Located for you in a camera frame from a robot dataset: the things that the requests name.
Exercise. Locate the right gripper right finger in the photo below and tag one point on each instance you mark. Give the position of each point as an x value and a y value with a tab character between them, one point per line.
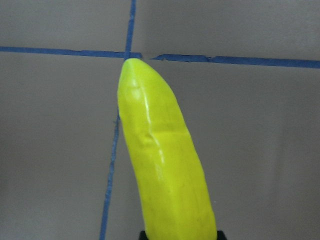
221	235

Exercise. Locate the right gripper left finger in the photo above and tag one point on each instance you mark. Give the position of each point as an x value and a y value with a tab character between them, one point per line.
142	235

